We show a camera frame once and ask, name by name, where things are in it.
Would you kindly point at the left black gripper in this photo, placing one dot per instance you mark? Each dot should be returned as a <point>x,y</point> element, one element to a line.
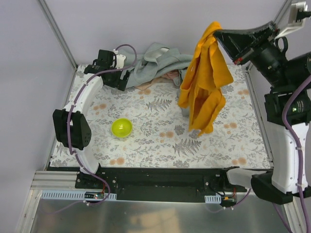
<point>123,82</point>

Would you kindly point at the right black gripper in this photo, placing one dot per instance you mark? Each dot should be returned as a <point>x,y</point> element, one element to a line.
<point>254,45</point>

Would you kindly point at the grey cloth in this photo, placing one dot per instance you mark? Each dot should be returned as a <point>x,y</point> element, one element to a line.
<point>158,61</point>

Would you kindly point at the orange cloth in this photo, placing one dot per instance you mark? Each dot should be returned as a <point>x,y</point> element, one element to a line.
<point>200,90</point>

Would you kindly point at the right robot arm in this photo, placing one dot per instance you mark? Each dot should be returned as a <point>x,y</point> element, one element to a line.
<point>287,106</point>

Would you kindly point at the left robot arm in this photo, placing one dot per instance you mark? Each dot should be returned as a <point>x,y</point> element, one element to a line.
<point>70,123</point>

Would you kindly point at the pink cloth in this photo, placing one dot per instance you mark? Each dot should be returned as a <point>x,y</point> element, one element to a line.
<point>158,81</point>

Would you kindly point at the yellow-green bowl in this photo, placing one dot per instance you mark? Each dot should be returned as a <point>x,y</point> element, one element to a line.
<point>121,128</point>

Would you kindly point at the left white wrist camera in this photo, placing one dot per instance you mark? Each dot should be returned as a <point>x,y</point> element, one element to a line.
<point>119,61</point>

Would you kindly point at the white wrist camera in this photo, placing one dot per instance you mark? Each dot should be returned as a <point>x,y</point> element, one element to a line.
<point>290,21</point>
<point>119,61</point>

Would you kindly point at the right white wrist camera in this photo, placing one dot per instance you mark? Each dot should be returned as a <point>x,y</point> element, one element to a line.
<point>290,21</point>

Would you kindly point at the left aluminium frame post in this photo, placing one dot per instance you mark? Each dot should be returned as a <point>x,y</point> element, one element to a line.
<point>57,32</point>

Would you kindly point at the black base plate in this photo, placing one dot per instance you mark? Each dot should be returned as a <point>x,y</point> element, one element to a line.
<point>159,184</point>

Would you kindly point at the left slotted cable duct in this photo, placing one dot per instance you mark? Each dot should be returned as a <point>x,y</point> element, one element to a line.
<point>77,195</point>

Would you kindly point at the slotted cable duct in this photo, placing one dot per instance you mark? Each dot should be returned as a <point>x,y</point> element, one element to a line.
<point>77,195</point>
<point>213,199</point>

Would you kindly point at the right slotted cable duct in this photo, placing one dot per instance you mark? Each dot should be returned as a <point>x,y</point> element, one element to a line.
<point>213,199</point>

